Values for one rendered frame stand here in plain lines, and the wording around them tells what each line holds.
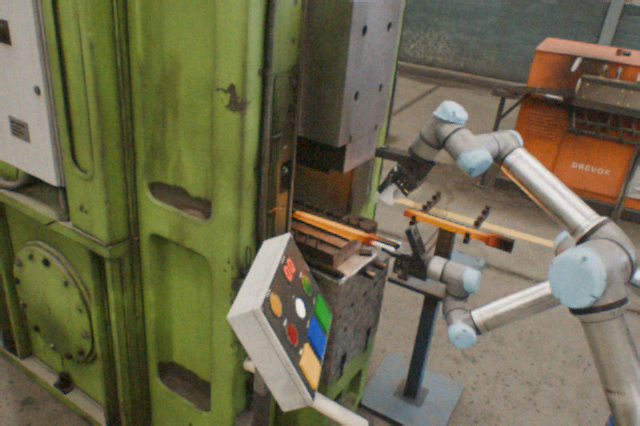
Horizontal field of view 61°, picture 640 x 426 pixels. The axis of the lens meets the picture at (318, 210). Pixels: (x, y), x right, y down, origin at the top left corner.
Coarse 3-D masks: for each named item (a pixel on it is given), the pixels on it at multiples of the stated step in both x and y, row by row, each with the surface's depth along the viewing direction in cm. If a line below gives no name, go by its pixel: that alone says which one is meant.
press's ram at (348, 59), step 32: (320, 0) 143; (352, 0) 139; (384, 0) 151; (320, 32) 146; (352, 32) 142; (384, 32) 157; (320, 64) 150; (352, 64) 147; (384, 64) 164; (320, 96) 153; (352, 96) 153; (384, 96) 171; (320, 128) 157; (352, 128) 159
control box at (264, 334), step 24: (288, 240) 140; (264, 264) 131; (288, 264) 134; (264, 288) 119; (288, 288) 130; (312, 288) 144; (240, 312) 114; (264, 312) 114; (288, 312) 125; (312, 312) 139; (240, 336) 116; (264, 336) 115; (288, 336) 121; (264, 360) 118; (288, 360) 118; (288, 384) 120; (288, 408) 124
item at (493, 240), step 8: (408, 216) 209; (424, 216) 206; (432, 216) 206; (432, 224) 205; (440, 224) 203; (448, 224) 202; (456, 224) 202; (456, 232) 201; (464, 232) 199; (472, 232) 198; (480, 232) 198; (488, 240) 194; (496, 240) 195; (504, 240) 193; (512, 240) 192; (496, 248) 195; (504, 248) 194; (512, 248) 193
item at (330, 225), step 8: (296, 216) 195; (304, 216) 193; (312, 216) 193; (320, 224) 190; (328, 224) 188; (336, 224) 188; (336, 232) 187; (344, 232) 185; (352, 232) 184; (360, 232) 184; (360, 240) 182; (368, 240) 179; (376, 240) 179; (384, 240) 178
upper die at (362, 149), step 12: (372, 132) 172; (300, 144) 169; (312, 144) 167; (324, 144) 164; (348, 144) 161; (360, 144) 167; (372, 144) 175; (300, 156) 171; (312, 156) 168; (324, 156) 166; (336, 156) 163; (348, 156) 163; (360, 156) 170; (372, 156) 178; (336, 168) 165; (348, 168) 166
